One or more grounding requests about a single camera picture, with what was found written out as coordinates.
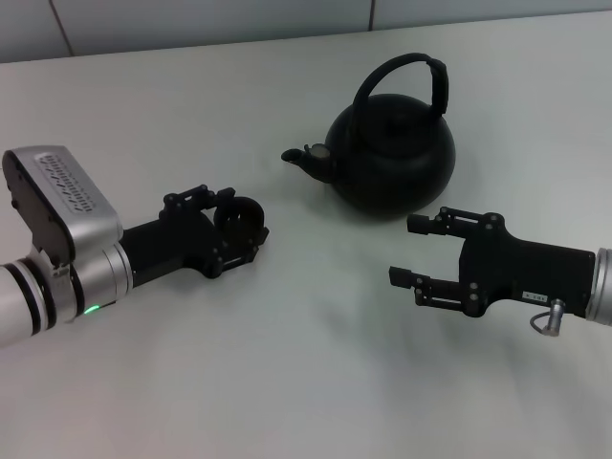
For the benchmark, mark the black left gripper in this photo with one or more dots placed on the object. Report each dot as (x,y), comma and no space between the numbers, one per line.
(172,248)

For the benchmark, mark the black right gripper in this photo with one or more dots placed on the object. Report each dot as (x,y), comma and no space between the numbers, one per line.
(526,272)

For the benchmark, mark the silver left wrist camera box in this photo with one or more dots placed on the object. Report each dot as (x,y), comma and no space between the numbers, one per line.
(62,191)

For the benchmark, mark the small black teacup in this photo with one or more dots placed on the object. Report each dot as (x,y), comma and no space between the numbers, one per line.
(239,212)

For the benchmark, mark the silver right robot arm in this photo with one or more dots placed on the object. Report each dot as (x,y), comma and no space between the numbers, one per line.
(603,287)

